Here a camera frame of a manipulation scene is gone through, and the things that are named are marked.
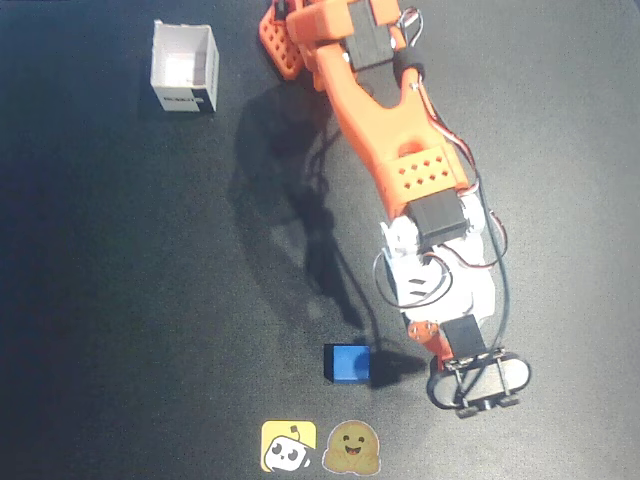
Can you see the orange and white robot arm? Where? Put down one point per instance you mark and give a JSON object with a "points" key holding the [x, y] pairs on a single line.
{"points": [[380, 120]]}

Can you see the white open cardboard box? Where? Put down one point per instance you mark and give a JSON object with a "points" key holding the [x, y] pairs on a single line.
{"points": [[184, 70]]}

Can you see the blue cube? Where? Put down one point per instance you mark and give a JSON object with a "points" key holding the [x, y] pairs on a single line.
{"points": [[347, 364]]}

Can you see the yellow square robot sticker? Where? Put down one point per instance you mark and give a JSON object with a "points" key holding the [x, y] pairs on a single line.
{"points": [[287, 446]]}

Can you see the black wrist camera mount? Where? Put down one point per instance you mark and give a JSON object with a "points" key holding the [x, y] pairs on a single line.
{"points": [[480, 382]]}

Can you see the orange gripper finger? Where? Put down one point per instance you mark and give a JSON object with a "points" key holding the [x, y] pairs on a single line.
{"points": [[429, 336]]}

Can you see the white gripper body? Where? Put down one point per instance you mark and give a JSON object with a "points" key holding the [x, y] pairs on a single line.
{"points": [[463, 339]]}

